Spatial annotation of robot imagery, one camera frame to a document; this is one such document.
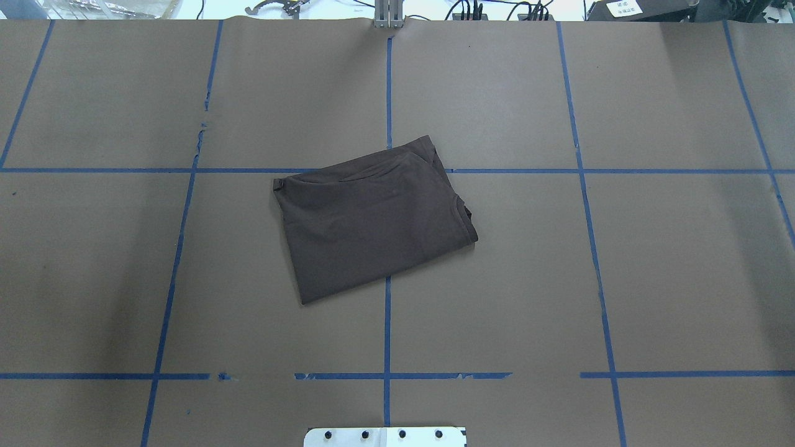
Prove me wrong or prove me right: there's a dark brown t-shirt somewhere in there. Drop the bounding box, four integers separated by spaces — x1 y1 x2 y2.
272 135 479 305

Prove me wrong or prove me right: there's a black box with white label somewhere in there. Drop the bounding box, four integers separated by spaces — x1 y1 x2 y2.
585 1 699 22

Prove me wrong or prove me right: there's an aluminium frame post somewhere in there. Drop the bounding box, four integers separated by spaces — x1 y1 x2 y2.
374 0 405 29

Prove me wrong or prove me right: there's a white pedestal column with base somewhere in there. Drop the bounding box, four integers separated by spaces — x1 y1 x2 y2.
303 427 468 446

